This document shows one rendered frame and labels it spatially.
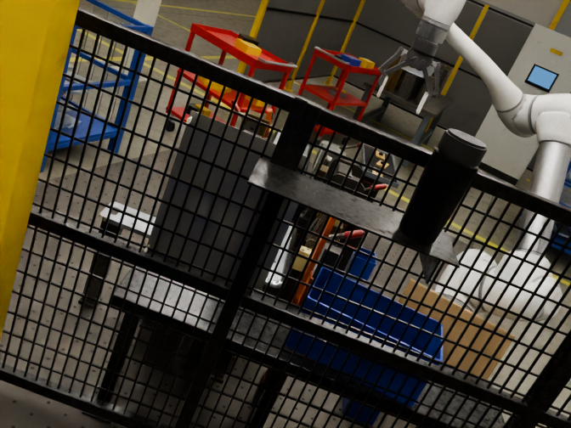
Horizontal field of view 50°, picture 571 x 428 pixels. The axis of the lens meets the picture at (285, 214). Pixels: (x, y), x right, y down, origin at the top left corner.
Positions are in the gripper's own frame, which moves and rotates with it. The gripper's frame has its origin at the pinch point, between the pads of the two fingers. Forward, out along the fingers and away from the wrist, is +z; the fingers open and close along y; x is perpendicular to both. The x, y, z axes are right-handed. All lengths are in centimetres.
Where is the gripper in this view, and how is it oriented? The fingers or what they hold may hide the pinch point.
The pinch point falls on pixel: (398, 101)
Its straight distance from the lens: 198.5
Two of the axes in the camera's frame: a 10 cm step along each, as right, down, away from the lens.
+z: -3.6, 8.5, 3.9
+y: -9.3, -3.7, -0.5
